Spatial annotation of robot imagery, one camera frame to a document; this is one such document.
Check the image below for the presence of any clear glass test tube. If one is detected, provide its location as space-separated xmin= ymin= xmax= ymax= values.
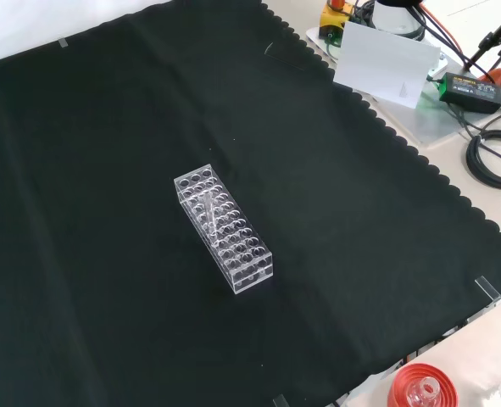
xmin=203 ymin=192 xmax=220 ymax=234

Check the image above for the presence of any clear acrylic test tube rack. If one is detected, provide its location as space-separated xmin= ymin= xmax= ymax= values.
xmin=173 ymin=163 xmax=275 ymax=296

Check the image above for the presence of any black scalloped bench cloth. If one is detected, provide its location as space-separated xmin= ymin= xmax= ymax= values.
xmin=0 ymin=0 xmax=501 ymax=407

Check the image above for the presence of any pale board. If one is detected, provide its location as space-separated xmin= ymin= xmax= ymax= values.
xmin=332 ymin=20 xmax=441 ymax=109

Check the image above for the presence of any yellow stop button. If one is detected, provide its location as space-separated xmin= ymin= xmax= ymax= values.
xmin=320 ymin=0 xmax=356 ymax=40

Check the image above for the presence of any red ribbed funnel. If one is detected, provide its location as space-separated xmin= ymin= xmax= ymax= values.
xmin=386 ymin=362 xmax=459 ymax=407

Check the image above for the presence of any black power adapter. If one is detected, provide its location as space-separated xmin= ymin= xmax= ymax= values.
xmin=438 ymin=71 xmax=501 ymax=114

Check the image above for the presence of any small clear glass flask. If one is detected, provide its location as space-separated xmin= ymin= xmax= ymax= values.
xmin=407 ymin=376 xmax=442 ymax=407

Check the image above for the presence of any orange clamp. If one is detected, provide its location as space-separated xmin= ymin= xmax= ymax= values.
xmin=478 ymin=67 xmax=501 ymax=88

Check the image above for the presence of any black tripod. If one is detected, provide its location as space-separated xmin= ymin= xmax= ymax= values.
xmin=464 ymin=0 xmax=501 ymax=74

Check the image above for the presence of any grey metal base plate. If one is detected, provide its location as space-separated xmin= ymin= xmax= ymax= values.
xmin=303 ymin=25 xmax=485 ymax=149

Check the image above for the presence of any black coiled cable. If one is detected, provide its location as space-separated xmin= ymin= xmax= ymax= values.
xmin=465 ymin=129 xmax=501 ymax=190

